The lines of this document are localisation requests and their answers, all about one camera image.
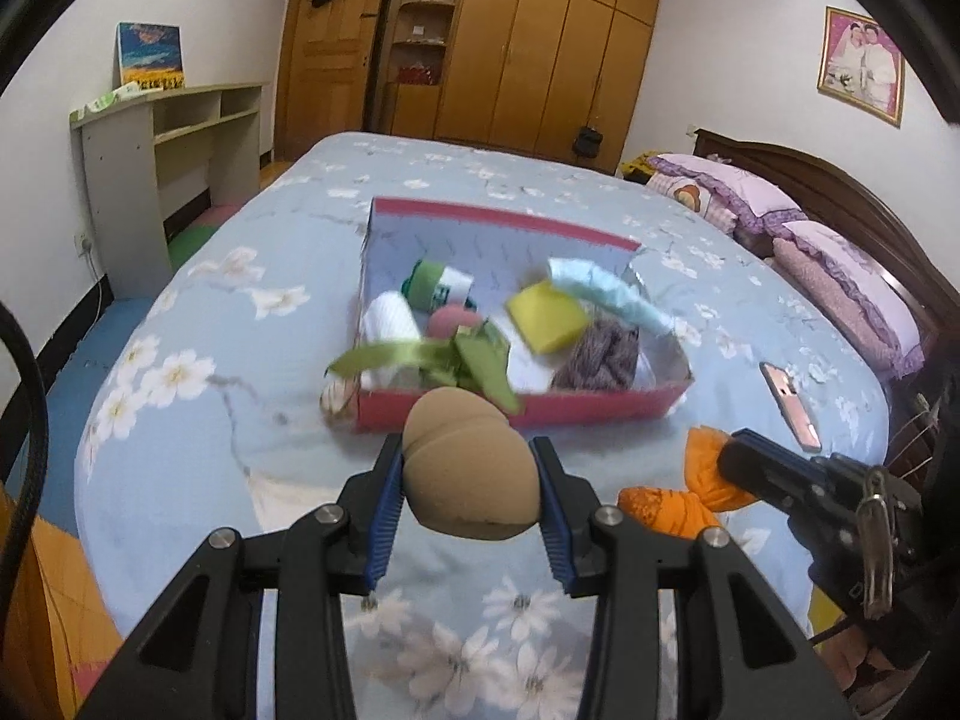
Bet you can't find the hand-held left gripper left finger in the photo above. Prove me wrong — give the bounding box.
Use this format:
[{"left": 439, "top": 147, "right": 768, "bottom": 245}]
[{"left": 75, "top": 431, "right": 410, "bottom": 720}]

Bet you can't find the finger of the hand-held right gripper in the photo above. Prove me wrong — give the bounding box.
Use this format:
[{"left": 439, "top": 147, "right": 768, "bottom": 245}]
[{"left": 716, "top": 427, "right": 830, "bottom": 518}]

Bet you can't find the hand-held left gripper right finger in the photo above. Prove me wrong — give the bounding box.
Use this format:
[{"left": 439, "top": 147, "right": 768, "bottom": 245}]
[{"left": 529, "top": 435, "right": 860, "bottom": 720}]

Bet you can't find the beige makeup sponge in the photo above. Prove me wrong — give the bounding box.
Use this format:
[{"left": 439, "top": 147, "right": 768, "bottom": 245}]
[{"left": 403, "top": 388, "right": 542, "bottom": 541}]

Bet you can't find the orange cloth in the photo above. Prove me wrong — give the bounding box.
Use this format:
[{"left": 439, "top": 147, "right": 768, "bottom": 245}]
[{"left": 619, "top": 426, "right": 762, "bottom": 541}]

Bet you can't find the pink cardboard box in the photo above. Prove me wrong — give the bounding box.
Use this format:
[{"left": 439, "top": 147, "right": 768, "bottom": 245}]
[{"left": 354, "top": 196, "right": 695, "bottom": 436}]

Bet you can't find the white cloth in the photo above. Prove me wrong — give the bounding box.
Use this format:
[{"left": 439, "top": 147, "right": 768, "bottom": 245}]
[{"left": 508, "top": 330, "right": 572, "bottom": 395}]

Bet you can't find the brown knitted hat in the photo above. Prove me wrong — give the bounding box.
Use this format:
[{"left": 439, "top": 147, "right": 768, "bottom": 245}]
[{"left": 551, "top": 317, "right": 642, "bottom": 392}]

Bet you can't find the green ribbon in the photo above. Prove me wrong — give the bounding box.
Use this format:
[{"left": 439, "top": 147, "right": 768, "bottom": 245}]
[{"left": 325, "top": 319, "right": 522, "bottom": 415}]

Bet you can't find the pink makeup sponge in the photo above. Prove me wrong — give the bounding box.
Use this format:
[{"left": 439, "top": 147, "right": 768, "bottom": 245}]
[{"left": 426, "top": 305, "right": 485, "bottom": 342}]

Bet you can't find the yellow sponge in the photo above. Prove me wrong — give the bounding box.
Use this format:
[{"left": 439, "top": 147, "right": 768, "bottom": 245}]
[{"left": 504, "top": 279, "right": 590, "bottom": 355}]

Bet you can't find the light blue cloth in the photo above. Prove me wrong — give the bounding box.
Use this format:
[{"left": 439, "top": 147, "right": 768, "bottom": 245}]
[{"left": 546, "top": 256, "right": 676, "bottom": 335}]

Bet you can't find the green-capped white bottle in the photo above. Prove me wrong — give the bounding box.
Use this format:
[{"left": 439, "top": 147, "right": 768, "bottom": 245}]
[{"left": 401, "top": 259, "right": 475, "bottom": 312}]

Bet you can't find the person's right hand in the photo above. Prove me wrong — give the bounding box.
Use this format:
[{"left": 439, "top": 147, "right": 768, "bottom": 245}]
[{"left": 814, "top": 611, "right": 901, "bottom": 698}]

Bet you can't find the metal spring clip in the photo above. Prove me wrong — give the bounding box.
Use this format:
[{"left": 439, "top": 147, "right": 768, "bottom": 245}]
[{"left": 859, "top": 465, "right": 897, "bottom": 620}]

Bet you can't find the pink smartphone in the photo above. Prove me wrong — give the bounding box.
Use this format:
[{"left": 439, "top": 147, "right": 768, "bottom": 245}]
[{"left": 760, "top": 361, "right": 822, "bottom": 453}]

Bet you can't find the blue floral bed sheet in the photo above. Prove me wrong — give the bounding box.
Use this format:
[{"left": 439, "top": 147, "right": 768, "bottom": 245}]
[{"left": 75, "top": 131, "right": 893, "bottom": 720}]

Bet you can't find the pink textured pillow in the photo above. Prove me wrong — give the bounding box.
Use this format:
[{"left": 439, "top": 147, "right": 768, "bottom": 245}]
[{"left": 772, "top": 236, "right": 901, "bottom": 380}]

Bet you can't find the purple ruffled pillow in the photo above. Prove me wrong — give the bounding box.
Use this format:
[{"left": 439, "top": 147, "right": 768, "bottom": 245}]
[{"left": 780, "top": 220, "right": 925, "bottom": 380}]

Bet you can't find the purple cartoon print pillow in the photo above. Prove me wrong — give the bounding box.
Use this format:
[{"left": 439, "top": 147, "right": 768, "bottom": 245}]
[{"left": 646, "top": 152, "right": 809, "bottom": 237}]

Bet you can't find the dark wooden headboard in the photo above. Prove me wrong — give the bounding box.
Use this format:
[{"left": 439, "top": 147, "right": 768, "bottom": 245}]
[{"left": 694, "top": 127, "right": 946, "bottom": 361}]

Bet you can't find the colourful foam floor mat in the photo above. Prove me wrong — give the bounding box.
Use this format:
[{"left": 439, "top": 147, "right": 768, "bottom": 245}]
[{"left": 0, "top": 195, "right": 248, "bottom": 720}]

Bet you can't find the pale green shelf unit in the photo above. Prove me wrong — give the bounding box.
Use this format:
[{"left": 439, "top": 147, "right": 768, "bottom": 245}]
[{"left": 70, "top": 82, "right": 269, "bottom": 301}]

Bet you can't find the wooden door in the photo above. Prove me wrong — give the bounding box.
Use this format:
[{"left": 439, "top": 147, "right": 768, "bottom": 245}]
[{"left": 274, "top": 0, "right": 391, "bottom": 162}]

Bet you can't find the wooden wardrobe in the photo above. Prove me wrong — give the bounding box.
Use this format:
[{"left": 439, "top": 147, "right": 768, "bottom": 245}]
[{"left": 277, "top": 0, "right": 665, "bottom": 162}]

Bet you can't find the green tissue pack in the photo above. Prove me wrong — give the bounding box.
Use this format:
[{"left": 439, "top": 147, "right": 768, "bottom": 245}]
[{"left": 84, "top": 88, "right": 143, "bottom": 115}]

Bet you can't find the blue and yellow painting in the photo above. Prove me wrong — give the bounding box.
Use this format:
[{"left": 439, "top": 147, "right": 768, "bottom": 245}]
[{"left": 118, "top": 21, "right": 186, "bottom": 91}]

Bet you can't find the black braided cable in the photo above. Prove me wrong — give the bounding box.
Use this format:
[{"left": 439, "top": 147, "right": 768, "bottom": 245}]
[{"left": 0, "top": 300, "right": 52, "bottom": 533}]

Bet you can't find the framed wall picture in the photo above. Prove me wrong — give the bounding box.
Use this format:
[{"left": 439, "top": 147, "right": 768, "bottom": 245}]
[{"left": 816, "top": 6, "right": 907, "bottom": 128}]

